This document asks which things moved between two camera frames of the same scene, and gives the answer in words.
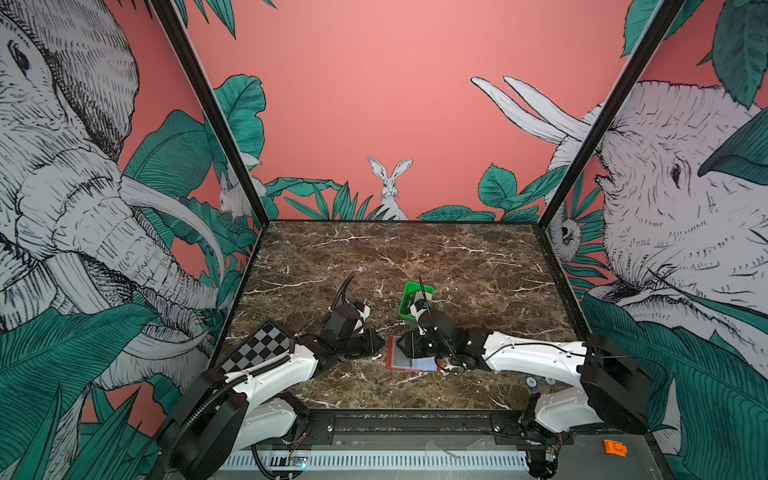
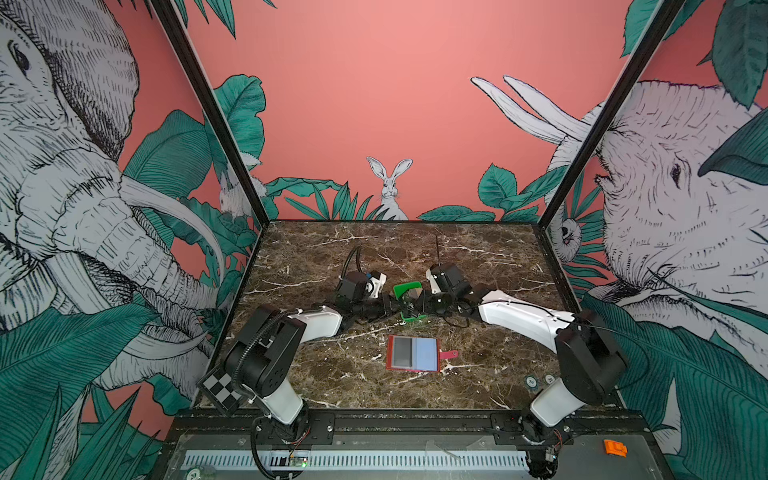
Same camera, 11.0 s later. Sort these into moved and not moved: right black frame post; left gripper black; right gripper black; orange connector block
Moved: left gripper black; right gripper black
Not moved: orange connector block; right black frame post
